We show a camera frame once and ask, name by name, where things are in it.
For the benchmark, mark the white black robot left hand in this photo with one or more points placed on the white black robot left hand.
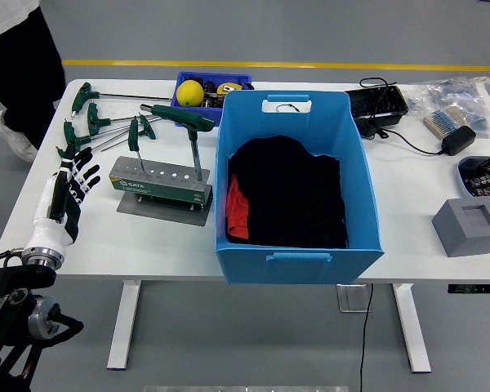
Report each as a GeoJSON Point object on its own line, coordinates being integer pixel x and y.
{"type": "Point", "coordinates": [45, 232]}

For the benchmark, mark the green silver wrench stand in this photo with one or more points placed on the green silver wrench stand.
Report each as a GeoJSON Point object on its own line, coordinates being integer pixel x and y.
{"type": "Point", "coordinates": [155, 188]}

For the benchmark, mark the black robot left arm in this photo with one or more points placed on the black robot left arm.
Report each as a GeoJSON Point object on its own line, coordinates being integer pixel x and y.
{"type": "Point", "coordinates": [20, 275]}

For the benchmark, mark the blue folding plastic box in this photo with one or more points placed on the blue folding plastic box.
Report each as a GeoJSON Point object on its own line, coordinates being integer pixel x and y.
{"type": "Point", "coordinates": [294, 269]}

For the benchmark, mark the white table leg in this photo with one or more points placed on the white table leg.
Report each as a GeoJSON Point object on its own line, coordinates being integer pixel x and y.
{"type": "Point", "coordinates": [412, 326]}
{"type": "Point", "coordinates": [124, 326]}

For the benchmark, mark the small blue parts bin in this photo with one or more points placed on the small blue parts bin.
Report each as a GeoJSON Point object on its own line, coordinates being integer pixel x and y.
{"type": "Point", "coordinates": [179, 112]}

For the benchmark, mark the red cloth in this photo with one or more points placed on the red cloth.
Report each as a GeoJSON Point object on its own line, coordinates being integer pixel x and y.
{"type": "Point", "coordinates": [237, 212]}

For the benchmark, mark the yellow ball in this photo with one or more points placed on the yellow ball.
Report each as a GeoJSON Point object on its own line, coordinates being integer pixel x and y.
{"type": "Point", "coordinates": [190, 94]}

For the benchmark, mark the dark brown parts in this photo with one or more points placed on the dark brown parts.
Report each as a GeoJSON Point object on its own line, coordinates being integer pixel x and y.
{"type": "Point", "coordinates": [212, 96]}

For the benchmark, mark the yellow tape measure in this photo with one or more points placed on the yellow tape measure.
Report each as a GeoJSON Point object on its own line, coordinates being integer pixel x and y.
{"type": "Point", "coordinates": [228, 87]}

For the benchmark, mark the black cloth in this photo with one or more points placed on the black cloth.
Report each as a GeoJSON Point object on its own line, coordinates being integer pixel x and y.
{"type": "Point", "coordinates": [286, 192]}

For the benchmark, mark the silver metal plate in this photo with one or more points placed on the silver metal plate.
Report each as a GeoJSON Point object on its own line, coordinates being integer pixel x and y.
{"type": "Point", "coordinates": [351, 298]}

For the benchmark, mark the black tray device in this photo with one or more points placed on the black tray device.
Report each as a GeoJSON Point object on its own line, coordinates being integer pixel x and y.
{"type": "Point", "coordinates": [375, 104]}

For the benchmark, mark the grey block with square recess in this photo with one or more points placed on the grey block with square recess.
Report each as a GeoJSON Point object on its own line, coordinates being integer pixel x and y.
{"type": "Point", "coordinates": [457, 232]}

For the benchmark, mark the resistor strip bundle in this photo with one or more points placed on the resistor strip bundle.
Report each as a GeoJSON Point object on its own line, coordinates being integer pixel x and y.
{"type": "Point", "coordinates": [443, 120]}

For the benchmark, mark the black power adapter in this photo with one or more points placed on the black power adapter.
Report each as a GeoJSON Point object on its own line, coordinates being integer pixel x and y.
{"type": "Point", "coordinates": [458, 140]}

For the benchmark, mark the clear plastic bags of parts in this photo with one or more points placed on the clear plastic bags of parts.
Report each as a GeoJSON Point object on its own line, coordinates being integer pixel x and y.
{"type": "Point", "coordinates": [449, 92]}

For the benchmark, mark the black table control panel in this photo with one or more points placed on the black table control panel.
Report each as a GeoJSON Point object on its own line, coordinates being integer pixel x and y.
{"type": "Point", "coordinates": [473, 288]}

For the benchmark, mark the light blue tray of components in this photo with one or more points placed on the light blue tray of components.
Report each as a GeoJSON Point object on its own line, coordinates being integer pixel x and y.
{"type": "Point", "coordinates": [484, 179]}

